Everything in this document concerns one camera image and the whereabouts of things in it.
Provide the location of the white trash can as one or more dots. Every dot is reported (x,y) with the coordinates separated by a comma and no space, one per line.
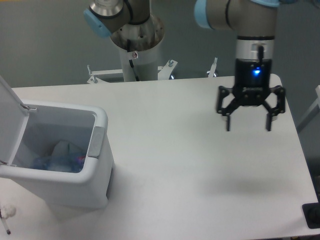
(84,126)

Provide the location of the clear plastic bag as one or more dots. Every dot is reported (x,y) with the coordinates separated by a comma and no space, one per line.
(64,147)

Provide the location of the black clamp mount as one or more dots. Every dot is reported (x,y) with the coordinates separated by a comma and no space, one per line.
(311,213)

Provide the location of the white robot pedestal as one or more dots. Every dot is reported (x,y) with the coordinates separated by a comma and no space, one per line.
(138,47)

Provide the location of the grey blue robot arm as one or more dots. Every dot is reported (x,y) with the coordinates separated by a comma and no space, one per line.
(253,20)

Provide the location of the clear blue plastic bottle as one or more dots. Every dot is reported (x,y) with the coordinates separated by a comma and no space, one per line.
(72,163)

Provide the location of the white crumpled tissue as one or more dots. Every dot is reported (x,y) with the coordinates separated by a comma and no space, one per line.
(8,211)

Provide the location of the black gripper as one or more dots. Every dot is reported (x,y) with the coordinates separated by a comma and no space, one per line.
(252,82)

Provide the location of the white frame at right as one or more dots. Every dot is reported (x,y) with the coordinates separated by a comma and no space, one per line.
(310,113)

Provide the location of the white pedestal base frame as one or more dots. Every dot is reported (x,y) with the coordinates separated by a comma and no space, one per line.
(165,72)

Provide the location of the white trash can lid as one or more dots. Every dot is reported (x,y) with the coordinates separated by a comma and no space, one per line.
(14,116)

